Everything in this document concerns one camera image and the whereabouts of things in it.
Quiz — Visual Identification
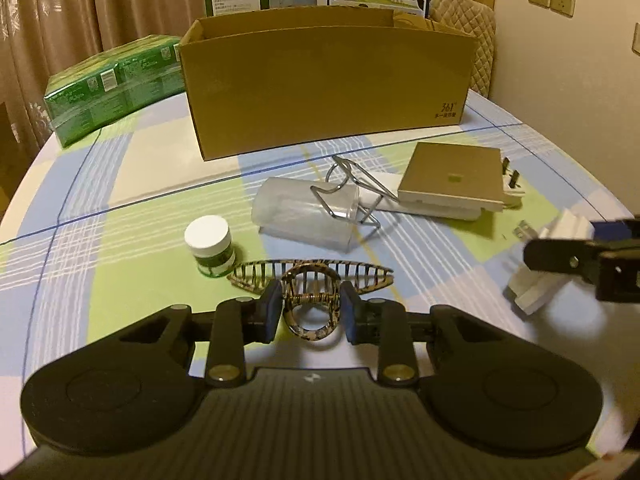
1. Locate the tortoiseshell hair claw clip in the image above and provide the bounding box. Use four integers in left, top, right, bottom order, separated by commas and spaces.
227, 258, 396, 347

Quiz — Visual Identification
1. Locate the white wall plug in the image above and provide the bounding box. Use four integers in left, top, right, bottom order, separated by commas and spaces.
499, 157, 525, 209

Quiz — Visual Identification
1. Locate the beige quilted chair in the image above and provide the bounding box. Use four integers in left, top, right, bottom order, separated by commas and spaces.
427, 0, 497, 96

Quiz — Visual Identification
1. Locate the metal wire hook rack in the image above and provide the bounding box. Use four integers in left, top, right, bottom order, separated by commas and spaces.
310, 156, 401, 228

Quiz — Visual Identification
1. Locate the gold box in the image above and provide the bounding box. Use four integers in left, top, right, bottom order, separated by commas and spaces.
397, 141, 503, 222

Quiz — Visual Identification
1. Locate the translucent plastic cup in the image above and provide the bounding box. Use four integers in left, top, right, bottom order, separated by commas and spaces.
250, 176, 362, 252

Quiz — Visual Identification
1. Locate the white power adapter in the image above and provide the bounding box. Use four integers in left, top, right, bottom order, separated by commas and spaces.
505, 209, 598, 317

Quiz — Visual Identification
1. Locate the cardboard box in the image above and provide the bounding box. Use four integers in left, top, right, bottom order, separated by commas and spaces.
179, 6, 478, 162

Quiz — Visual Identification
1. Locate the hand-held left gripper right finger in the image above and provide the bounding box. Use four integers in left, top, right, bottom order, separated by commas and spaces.
341, 284, 507, 389

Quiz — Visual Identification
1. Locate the beige curtain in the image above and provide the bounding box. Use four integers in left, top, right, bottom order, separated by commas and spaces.
0, 0, 281, 176

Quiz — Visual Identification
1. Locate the checked tablecloth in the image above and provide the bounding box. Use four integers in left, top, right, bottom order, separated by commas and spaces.
0, 87, 640, 461

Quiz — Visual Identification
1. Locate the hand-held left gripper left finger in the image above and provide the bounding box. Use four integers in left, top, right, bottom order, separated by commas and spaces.
119, 281, 283, 389

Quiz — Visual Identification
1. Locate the white oblong case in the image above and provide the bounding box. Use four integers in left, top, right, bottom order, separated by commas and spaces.
357, 171, 417, 212

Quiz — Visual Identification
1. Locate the green shrink-wrapped carton pack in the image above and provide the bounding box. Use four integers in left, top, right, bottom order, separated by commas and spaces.
42, 34, 187, 150

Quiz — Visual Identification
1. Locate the white-lidded green jar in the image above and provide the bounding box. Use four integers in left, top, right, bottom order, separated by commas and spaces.
184, 215, 237, 279

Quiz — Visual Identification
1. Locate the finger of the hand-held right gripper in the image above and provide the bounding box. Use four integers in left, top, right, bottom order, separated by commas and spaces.
523, 238, 602, 282
591, 216, 640, 242

